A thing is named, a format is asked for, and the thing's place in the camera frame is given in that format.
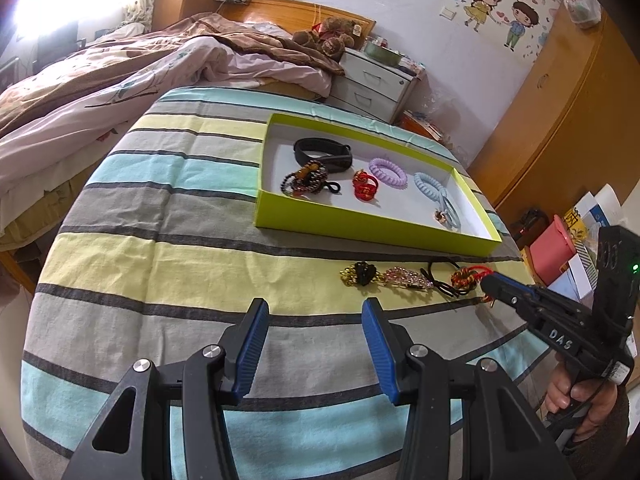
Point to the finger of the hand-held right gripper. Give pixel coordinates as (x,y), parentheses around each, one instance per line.
(555,302)
(510,292)

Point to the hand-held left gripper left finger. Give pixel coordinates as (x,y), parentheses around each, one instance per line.
(251,352)

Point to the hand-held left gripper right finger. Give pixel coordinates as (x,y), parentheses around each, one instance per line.
(379,355)

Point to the lime green shallow box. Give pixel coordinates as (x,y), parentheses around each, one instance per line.
(400,220)

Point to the black smart watch band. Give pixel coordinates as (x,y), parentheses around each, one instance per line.
(325,149)

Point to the person's right forearm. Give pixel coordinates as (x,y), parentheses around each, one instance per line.
(607,450)

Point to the person's right hand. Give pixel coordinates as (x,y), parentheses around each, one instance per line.
(600,405)

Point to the white cardboard box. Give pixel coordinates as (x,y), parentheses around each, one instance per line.
(575,280)

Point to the pink plastic bin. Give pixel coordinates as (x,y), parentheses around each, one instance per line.
(550,250)

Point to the printed paper bag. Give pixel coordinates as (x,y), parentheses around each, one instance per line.
(587,215)

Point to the wide wooden wardrobe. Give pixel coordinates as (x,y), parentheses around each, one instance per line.
(560,125)

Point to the stack of books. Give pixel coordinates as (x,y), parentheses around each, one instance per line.
(425,125)

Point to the white nightstand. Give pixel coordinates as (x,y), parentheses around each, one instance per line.
(372,85)

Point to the clear plastic bag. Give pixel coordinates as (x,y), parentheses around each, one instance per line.
(584,7)

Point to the bed with pink duvet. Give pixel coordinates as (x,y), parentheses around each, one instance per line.
(125,85)

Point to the brown teddy bear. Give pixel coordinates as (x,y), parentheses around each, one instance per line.
(330,37)

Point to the wooden headboard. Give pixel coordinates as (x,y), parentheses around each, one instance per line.
(295,12)

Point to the black chair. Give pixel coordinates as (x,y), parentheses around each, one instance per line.
(57,42)

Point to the white wall switch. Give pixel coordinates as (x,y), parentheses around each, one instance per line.
(447,13)

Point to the cartoon couple wall sticker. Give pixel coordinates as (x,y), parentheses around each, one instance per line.
(500,5)

